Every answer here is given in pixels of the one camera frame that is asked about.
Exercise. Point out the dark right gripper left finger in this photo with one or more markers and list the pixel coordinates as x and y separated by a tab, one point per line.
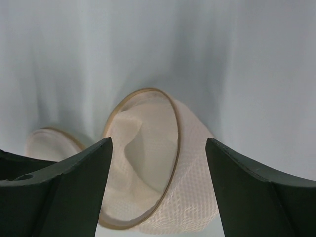
40	198

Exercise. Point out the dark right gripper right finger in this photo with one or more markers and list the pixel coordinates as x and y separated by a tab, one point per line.
255	200

